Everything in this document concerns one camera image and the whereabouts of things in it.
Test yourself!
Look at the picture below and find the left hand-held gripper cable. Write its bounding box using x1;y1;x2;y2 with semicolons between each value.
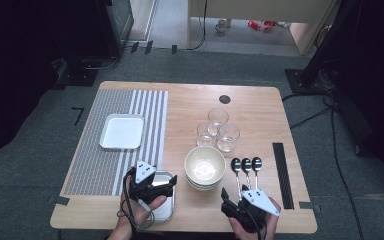
118;168;157;232

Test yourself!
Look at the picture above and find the black hanging cable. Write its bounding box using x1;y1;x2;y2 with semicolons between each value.
185;0;210;52

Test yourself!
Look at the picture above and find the dark curtain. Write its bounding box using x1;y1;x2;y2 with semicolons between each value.
0;0;114;164
329;0;384;188

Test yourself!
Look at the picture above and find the black metal stand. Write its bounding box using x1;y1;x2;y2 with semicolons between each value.
284;0;358;95

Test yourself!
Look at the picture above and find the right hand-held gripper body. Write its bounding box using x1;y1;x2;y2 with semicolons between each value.
220;188;281;234

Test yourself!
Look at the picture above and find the white square plate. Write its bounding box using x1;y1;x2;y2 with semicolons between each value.
98;113;145;150

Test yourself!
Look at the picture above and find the short black floor cable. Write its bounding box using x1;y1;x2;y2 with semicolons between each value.
289;106;332;130

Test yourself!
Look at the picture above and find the person's right hand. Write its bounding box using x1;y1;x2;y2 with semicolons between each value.
228;196;282;240

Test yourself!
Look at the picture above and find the person's dark clothing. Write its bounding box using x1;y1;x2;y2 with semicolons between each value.
106;233;241;240

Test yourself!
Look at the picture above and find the hand-held gripper cable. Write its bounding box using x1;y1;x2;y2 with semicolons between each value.
245;206;268;240
118;168;157;232

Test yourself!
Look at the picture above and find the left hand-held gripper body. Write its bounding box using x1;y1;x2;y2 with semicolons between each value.
123;160;163;205

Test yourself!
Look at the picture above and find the grey striped placemat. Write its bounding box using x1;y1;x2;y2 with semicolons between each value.
63;89;169;197

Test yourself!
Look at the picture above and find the black stand base plate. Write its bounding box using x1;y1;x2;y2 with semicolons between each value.
51;68;99;91

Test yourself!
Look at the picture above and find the white cup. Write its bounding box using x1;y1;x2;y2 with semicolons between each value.
214;18;228;34

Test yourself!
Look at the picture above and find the right hand-held gripper cable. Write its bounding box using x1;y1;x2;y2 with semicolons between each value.
245;206;268;240

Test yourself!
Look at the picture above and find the person's left hand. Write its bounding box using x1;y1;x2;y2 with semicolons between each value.
114;186;168;235

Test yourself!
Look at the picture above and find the black cable by base plate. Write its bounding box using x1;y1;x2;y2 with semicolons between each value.
83;54;121;71

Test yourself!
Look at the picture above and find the dark cabinet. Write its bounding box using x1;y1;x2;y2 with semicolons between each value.
94;0;135;59

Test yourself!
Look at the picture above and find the black tape piece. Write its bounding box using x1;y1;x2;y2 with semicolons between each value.
48;194;71;206
298;200;321;211

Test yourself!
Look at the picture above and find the long black floor cable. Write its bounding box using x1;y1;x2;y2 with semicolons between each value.
281;89;364;240

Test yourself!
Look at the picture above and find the black carbon fibre strip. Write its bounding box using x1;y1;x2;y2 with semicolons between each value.
272;142;295;210

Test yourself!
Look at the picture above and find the beige wooden furniture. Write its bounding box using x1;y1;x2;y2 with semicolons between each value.
187;0;339;56

